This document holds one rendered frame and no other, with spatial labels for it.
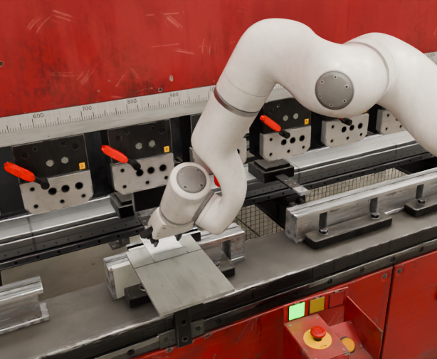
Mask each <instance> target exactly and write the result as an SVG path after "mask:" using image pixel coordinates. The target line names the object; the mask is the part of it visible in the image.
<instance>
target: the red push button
mask: <svg viewBox="0 0 437 359"><path fill-rule="evenodd" d="M310 334H311V335H312V337H313V339H314V340H315V341H317V342H320V341H321V340H322V338H324V337H325V335H326V331H325V329H324V328H323V327H320V326H314V327H312V328H311V329H310Z"/></svg>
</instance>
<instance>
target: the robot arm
mask: <svg viewBox="0 0 437 359"><path fill-rule="evenodd" d="M276 84H280V85H281V86H282V87H284V88H285V89H286V90H287V91H288V92H289V93H290V94H291V95H292V96H293V97H294V98H295V99H296V100H297V101H298V102H299V103H300V104H301V105H303V106H304V107H306V108H307V109H309V110H311V111H313V112H315V113H318V114H321V115H326V116H329V117H334V118H351V117H354V116H357V115H361V114H362V113H364V112H366V111H367V110H368V109H370V108H371V107H372V106H373V105H375V104H378V105H380V106H382V107H383V108H386V109H387V110H388V111H389V112H390V113H391V114H392V115H393V116H394V117H395V118H396V119H397V120H398V121H399V122H400V123H401V124H402V125H403V126H404V127H405V129H406V130H407V131H408V132H409V134H410V135H411V136H412V137H413V138H414V139H415V140H416V141H417V143H418V144H420V145H421V146H422V147H423V148H425V149H426V150H427V151H429V152H430V153H431V154H433V155H435V156H436V157H437V65H436V64H435V63H434V62H433V61H432V60H431V59H429V58H428V57H427V56H426V55H424V54H423V53H422V52H420V51H419V50H418V49H416V48H414V47H413V46H411V45H409V44H407V43H405V42H404V41H402V40H400V39H398V38H395V37H393V36H390V35H387V34H384V33H367V34H364V35H362V36H359V37H356V38H354V39H352V40H350V41H348V42H346V43H343V44H338V43H333V42H330V41H326V40H325V39H323V38H320V37H319V36H318V35H316V34H315V33H314V32H313V31H312V29H310V28H309V27H308V26H306V25H305V24H302V23H300V22H297V21H293V20H289V19H264V20H262V21H259V22H257V23H255V24H253V25H252V26H251V27H249V28H248V29H247V30H246V31H245V33H244V34H243V35H242V37H241V38H240V40H239V41H238V43H237V44H236V47H235V48H234V50H233V53H232V54H231V57H230V58H229V60H228V63H227V64H226V67H225V68H224V70H223V72H222V74H221V76H220V78H219V80H218V82H217V84H216V86H215V88H214V90H213V92H212V94H211V96H210V98H209V101H208V103H207V104H206V107H205V108H204V111H203V113H202V114H201V117H200V118H199V121H198V123H197V124H196V127H195V128H194V131H193V134H192V136H191V145H192V147H193V149H194V151H195V152H196V154H197V155H198V156H199V157H200V158H201V159H202V160H203V161H204V163H205V164H206V165H207V166H208V167H209V169H210V170H211V171H212V172H213V174H214V175H215V177H216V179H217V180H218V183H219V184H220V187H221V191H222V197H220V196H218V195H217V194H216V193H214V192H212V191H211V190H210V188H211V178H210V176H209V174H208V172H207V171H206V170H205V169H204V168H203V167H202V166H200V165H198V164H196V163H193V162H184V163H181V164H179V165H177V166H176V167H175V168H174V169H173V170H172V172H171V174H170V176H169V180H168V183H167V185H166V188H165V191H164V194H163V197H162V200H161V202H160V205H159V207H158V208H157V209H156V210H155V211H154V212H153V214H152V215H151V217H150V219H149V221H148V226H149V228H148V229H145V230H144V231H143V232H141V233H139V235H140V237H141V239H146V238H147V239H149V240H150V242H151V244H154V247H157V245H158V243H159V239H163V238H166V237H169V236H175V237H176V240H177V241H179V240H180V239H181V236H182V234H185V233H186V231H189V230H190V229H191V228H192V227H193V226H194V225H195V224H197V225H198V226H200V227H201V228H202V229H204V230H206V231H207V232H209V233H211V234H215V235H219V234H222V233H224V232H225V231H226V230H227V229H228V227H229V226H230V225H231V223H232V222H233V221H234V219H235V217H236V215H237V214H238V213H239V211H240V209H241V207H242V205H243V202H244V200H245V197H246V190H247V181H246V172H245V170H244V166H243V163H242V161H241V159H240V156H239V154H238V151H237V147H238V145H239V144H240V142H241V141H242V139H243V137H244V135H245V134H246V132H247V131H248V129H249V127H250V126H251V124H252V123H253V121H254V120H255V118H256V116H257V114H258V113H259V111H260V109H261V108H262V107H263V104H264V103H265V101H266V100H267V98H268V96H269V95H270V93H271V91H272V90H273V88H274V87H275V85H276Z"/></svg>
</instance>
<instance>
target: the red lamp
mask: <svg viewBox="0 0 437 359"><path fill-rule="evenodd" d="M343 299H344V291H341V292H338V293H334V294H331V295H330V304H329V308H331V307H334V306H338V305H341V304H343Z"/></svg>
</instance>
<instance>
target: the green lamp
mask: <svg viewBox="0 0 437 359"><path fill-rule="evenodd" d="M304 309H305V303H300V304H298V305H294V306H290V313H289V320H292V319H294V318H299V317H301V316H304Z"/></svg>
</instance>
